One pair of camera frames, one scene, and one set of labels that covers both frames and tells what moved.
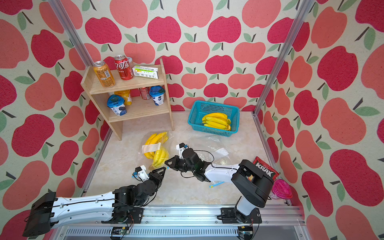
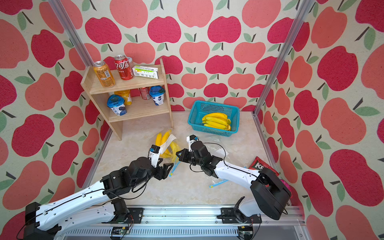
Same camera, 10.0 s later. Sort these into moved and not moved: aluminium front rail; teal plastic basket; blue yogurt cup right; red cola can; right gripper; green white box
Moved: right gripper
Not moved: teal plastic basket; blue yogurt cup right; red cola can; aluminium front rail; green white box
